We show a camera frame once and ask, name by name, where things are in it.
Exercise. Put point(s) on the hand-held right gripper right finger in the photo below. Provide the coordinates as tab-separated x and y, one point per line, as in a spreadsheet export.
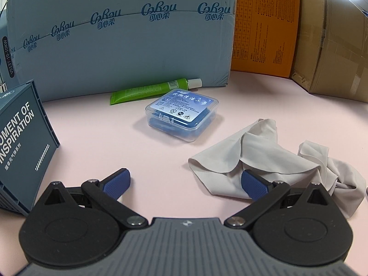
253	185

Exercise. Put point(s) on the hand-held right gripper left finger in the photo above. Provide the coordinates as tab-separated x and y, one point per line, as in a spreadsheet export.
118	181

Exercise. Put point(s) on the grey cloth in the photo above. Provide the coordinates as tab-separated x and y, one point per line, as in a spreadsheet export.
258	149

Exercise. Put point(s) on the dark blue storage box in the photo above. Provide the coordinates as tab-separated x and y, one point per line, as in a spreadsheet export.
23	138

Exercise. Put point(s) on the pink desktop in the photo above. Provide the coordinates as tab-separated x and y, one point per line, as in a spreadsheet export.
115	138

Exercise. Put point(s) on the green tube with white cap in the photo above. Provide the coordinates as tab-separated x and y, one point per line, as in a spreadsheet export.
143	93

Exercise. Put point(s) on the clear case with blue contents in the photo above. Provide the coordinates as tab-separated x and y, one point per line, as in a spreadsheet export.
181	112

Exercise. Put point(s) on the large light blue cardboard box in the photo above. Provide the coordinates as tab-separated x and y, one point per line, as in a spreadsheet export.
129	54

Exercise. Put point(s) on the orange cardboard box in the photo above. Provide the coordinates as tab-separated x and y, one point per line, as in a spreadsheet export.
267	28

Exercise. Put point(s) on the brown cardboard box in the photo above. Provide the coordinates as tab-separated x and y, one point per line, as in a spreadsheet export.
336	49

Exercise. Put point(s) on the light blue box with label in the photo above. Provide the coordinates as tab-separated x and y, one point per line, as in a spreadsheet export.
5	63

